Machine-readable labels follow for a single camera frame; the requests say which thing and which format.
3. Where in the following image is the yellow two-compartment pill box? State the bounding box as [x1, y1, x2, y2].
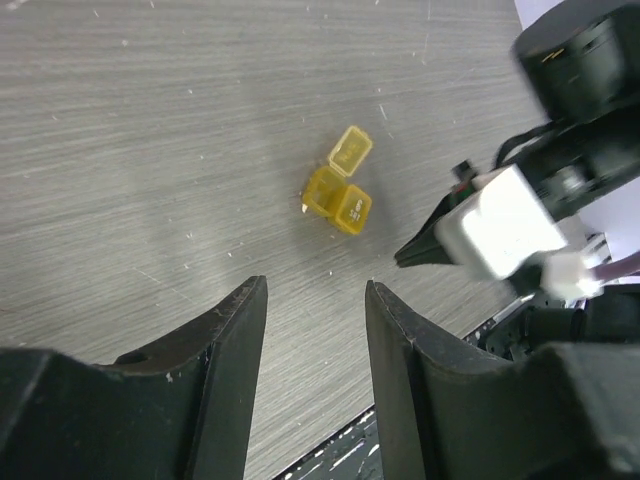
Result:
[301, 125, 373, 235]

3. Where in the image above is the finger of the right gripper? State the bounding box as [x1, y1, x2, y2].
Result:
[394, 197, 456, 268]

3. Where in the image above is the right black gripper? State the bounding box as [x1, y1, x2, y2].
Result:
[498, 114, 639, 221]

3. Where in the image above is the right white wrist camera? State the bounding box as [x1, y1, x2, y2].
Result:
[434, 165, 568, 280]

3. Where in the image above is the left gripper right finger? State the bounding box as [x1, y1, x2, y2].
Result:
[365, 281, 639, 479]

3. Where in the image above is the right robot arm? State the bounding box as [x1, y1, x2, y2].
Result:
[493, 1, 639, 221]

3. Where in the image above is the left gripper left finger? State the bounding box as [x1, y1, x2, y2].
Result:
[1, 276, 268, 479]

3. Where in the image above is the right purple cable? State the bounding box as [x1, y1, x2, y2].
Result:
[542, 249, 640, 301]

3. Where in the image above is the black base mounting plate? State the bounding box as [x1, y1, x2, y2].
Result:
[275, 405, 384, 480]

